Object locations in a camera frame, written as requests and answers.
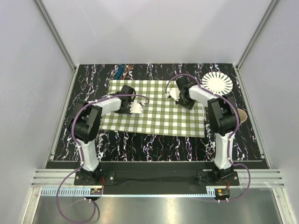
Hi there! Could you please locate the white blue striped plate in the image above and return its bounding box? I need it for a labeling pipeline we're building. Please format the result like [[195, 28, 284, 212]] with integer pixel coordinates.
[[202, 71, 233, 95]]

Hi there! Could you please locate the green checkered cloth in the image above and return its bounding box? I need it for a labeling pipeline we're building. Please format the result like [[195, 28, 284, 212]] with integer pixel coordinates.
[[100, 80, 205, 138]]

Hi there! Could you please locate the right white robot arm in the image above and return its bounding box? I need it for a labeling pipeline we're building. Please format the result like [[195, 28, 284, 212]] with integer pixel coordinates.
[[174, 76, 241, 185]]

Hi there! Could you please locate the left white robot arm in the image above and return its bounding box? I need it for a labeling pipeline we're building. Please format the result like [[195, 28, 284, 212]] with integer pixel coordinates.
[[68, 85, 136, 185]]

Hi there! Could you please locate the blue plastic knife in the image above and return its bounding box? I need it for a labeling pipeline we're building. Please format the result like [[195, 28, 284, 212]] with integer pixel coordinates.
[[115, 65, 123, 80]]

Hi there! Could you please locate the brown wooden fork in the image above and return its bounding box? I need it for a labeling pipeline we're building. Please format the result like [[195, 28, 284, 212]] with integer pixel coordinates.
[[123, 64, 134, 80]]

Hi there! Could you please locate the beige paper cup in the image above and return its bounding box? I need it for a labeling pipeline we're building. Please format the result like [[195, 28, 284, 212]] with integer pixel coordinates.
[[237, 108, 248, 125]]

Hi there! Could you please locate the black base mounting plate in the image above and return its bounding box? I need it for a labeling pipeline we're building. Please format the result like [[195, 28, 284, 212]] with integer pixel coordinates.
[[74, 161, 240, 186]]

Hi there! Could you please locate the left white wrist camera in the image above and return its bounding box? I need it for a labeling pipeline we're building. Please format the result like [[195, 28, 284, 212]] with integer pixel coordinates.
[[130, 102, 145, 114]]

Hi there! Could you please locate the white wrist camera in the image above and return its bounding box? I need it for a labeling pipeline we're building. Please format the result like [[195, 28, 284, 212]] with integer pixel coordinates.
[[130, 102, 145, 114], [165, 88, 180, 101]]

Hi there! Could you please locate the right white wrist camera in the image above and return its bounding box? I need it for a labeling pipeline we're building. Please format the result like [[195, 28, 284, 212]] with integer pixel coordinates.
[[165, 88, 180, 101]]

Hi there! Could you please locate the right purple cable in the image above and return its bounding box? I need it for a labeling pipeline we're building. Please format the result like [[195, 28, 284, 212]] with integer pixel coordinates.
[[165, 74, 252, 203]]

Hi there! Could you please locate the purple cable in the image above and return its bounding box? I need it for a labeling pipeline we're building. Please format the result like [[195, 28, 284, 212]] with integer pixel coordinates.
[[57, 94, 150, 222], [165, 74, 252, 203]]

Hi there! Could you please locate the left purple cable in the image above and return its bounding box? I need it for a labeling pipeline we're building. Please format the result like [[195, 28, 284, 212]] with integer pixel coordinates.
[[57, 94, 150, 222]]

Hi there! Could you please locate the aluminium front rail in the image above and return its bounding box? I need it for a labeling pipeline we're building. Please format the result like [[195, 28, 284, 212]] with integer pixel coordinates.
[[31, 169, 285, 198]]

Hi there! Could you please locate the right aluminium frame post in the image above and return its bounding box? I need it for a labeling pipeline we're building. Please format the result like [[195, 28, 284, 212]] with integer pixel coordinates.
[[237, 0, 281, 68]]

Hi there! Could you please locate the aluminium frame post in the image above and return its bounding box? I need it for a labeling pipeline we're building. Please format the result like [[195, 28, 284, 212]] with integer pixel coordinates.
[[32, 0, 79, 73], [237, 0, 281, 68]]

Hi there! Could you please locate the left aluminium frame post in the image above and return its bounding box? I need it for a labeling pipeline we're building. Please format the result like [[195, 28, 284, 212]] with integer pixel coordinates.
[[32, 0, 79, 73]]

